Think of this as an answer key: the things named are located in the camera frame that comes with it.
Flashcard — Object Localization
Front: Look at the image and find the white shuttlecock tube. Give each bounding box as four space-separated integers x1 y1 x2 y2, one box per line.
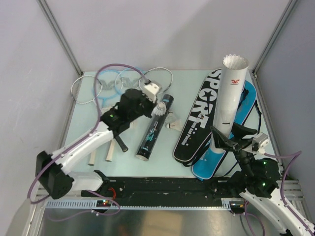
208 53 250 156

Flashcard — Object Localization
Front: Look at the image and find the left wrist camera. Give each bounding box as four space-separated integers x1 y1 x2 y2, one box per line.
143 81 161 103

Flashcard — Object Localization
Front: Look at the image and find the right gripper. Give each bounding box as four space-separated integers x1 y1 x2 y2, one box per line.
210 117 256 176

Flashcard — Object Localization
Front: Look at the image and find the blue racket right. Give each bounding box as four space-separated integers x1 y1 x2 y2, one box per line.
114 68 140 95

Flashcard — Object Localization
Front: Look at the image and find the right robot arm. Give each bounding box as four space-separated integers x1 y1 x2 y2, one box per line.
211 123 315 236

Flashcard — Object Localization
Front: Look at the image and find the blue racket left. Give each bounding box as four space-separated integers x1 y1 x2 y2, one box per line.
96 69 124 108

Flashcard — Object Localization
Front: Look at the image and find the black shuttlecock tube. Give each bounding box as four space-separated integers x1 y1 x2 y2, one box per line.
136 94 174 161

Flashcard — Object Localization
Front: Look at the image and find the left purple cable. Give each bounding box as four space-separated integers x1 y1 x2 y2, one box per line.
27 63 152 205

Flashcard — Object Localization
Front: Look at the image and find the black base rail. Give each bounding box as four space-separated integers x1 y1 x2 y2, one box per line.
81 176 237 207

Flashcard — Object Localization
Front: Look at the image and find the black sport racket bag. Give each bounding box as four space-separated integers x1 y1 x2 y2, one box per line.
173 68 221 164

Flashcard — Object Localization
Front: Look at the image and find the white feather shuttlecock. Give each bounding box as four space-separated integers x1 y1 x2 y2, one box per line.
152 102 167 116

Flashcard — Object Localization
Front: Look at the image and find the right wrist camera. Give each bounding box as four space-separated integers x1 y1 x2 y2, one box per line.
252 132 270 155

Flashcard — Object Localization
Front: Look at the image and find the white racket right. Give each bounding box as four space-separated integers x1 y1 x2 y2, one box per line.
143 67 174 95

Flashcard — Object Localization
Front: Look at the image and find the purple cable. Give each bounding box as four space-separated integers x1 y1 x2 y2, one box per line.
246 150 302 236
27 63 152 205

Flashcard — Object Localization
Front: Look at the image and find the blue racket bag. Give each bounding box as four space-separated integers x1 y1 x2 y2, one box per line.
191 80 257 181

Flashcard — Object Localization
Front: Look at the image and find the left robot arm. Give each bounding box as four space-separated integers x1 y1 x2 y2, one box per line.
35 88 157 199

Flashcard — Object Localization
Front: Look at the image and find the blue racket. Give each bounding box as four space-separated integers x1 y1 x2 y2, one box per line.
96 69 124 108
114 68 140 95

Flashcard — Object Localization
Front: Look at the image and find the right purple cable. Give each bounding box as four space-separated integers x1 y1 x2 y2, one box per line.
246 150 302 236

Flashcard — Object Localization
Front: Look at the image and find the nylon mesh shuttlecock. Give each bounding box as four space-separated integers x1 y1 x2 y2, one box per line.
165 111 177 124

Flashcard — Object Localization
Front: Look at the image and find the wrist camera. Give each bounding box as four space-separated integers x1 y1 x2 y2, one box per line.
143 81 161 103
252 132 270 155

